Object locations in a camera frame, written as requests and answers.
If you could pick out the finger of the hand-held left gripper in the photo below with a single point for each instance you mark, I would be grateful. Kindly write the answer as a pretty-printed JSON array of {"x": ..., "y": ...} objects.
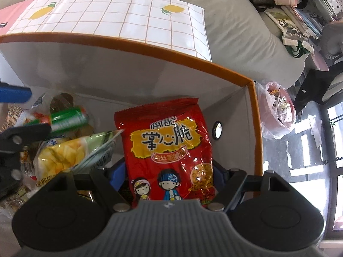
[
  {"x": 16, "y": 139},
  {"x": 13, "y": 92}
]

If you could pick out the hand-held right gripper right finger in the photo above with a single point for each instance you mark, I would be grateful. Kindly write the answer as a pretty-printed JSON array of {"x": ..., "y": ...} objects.
[{"x": 220, "y": 175}]

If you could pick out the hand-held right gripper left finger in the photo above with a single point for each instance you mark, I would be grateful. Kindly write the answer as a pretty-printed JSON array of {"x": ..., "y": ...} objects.
[{"x": 118, "y": 172}]

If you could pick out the yellow chips packet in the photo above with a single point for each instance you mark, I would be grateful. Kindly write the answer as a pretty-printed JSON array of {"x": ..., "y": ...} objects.
[{"x": 67, "y": 152}]

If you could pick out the red noodle snack packet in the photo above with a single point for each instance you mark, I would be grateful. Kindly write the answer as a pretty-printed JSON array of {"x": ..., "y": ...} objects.
[{"x": 166, "y": 144}]

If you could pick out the clear packet with green stripe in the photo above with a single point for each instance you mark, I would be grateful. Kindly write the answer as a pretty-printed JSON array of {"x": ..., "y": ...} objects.
[{"x": 69, "y": 117}]

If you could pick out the orange storage box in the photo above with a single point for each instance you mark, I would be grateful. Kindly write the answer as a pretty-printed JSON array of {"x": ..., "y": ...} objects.
[{"x": 134, "y": 72}]

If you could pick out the pink plastic bag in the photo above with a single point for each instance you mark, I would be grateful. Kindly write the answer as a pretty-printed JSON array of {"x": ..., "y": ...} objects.
[{"x": 278, "y": 109}]

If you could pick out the grey sofa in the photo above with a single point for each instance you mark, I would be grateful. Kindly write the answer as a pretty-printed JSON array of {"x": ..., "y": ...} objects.
[{"x": 241, "y": 45}]

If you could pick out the white printed tote bag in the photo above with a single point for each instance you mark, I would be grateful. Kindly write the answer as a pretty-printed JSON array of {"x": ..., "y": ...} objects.
[{"x": 292, "y": 29}]

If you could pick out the black window frame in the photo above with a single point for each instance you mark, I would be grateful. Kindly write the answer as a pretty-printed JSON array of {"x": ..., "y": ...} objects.
[{"x": 333, "y": 163}]

